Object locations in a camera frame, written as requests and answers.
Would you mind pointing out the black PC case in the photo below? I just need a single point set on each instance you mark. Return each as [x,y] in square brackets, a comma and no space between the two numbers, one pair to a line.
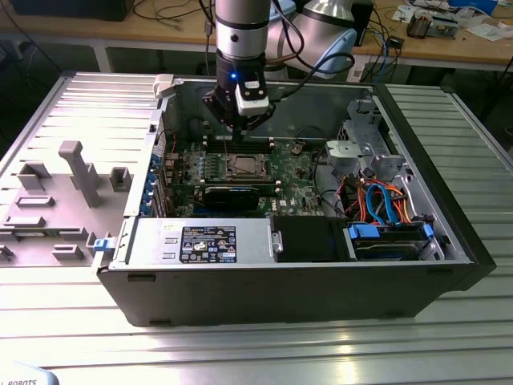
[280,297]

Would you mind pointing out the hard disk in blue carrier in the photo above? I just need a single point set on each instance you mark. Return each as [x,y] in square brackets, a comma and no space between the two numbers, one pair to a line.
[384,246]

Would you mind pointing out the pale blue teach pendant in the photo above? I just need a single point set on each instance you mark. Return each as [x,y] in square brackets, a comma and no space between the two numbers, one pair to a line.
[24,377]

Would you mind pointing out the white paper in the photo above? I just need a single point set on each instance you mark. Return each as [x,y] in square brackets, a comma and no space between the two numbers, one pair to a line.
[487,31]

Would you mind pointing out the wide black box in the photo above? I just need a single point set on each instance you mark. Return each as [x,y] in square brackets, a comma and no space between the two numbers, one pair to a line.
[72,8]

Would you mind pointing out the white plastic case latch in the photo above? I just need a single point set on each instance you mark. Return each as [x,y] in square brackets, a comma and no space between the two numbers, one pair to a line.
[164,85]

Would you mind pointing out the small black device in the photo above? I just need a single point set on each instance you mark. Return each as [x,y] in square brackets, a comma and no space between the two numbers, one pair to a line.
[397,41]

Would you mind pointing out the silver power supply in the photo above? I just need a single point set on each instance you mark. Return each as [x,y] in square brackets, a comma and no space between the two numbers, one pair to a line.
[156,240]

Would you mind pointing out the black graphics card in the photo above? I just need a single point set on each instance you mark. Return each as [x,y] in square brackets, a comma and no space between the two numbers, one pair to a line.
[230,198]

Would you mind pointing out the blue box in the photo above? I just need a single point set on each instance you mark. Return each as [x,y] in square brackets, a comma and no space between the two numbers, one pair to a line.
[477,5]

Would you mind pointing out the black fan shroud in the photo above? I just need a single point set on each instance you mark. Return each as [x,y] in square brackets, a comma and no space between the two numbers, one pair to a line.
[304,240]

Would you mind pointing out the wooden desk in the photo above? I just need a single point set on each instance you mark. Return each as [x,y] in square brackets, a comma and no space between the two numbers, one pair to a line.
[160,28]

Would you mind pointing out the CPU socket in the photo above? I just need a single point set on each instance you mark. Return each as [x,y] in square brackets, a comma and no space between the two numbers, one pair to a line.
[265,173]

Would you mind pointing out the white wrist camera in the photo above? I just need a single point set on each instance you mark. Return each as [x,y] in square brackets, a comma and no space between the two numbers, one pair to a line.
[251,105]

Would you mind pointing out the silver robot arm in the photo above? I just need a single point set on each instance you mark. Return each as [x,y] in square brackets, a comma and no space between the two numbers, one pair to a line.
[240,24]

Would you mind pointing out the gray metal box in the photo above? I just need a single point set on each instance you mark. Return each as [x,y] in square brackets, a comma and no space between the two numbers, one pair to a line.
[445,26]

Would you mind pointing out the green motherboard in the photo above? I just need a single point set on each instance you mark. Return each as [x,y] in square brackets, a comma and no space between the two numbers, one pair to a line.
[292,188]

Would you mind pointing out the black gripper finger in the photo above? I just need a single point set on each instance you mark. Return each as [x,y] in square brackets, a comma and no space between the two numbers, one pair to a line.
[218,110]
[262,118]

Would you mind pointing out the gray parts rack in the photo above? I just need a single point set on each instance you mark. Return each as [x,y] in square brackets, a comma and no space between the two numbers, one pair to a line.
[86,180]

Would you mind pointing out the silver metal drive cage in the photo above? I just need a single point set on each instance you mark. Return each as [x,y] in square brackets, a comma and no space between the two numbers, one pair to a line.
[362,120]

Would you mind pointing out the black RAM slot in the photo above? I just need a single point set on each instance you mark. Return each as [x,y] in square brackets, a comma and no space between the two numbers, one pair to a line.
[214,147]
[214,140]
[192,185]

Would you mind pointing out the gray plastic drive bracket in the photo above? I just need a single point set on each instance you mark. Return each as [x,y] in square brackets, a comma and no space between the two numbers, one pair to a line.
[344,152]

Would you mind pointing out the blue plastic case latch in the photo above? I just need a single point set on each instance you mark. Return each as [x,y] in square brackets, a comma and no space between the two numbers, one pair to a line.
[102,244]

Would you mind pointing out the metal heat sink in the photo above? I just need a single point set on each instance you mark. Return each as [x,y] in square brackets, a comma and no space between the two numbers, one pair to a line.
[418,26]

